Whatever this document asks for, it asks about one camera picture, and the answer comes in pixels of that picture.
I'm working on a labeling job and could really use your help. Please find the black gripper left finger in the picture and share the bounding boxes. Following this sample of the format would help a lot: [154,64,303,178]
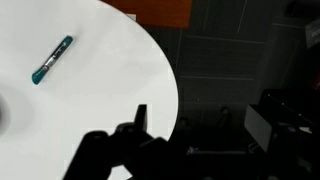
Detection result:
[63,130,113,180]

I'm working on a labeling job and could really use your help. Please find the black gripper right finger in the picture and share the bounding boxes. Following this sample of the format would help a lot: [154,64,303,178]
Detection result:
[113,104,169,180]

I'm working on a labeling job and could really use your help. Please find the green marker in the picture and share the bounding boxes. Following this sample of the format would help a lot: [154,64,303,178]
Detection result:
[31,35,74,86]

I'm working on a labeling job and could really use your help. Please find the black box grey side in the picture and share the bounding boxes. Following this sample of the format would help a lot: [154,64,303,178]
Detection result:
[244,88,320,159]

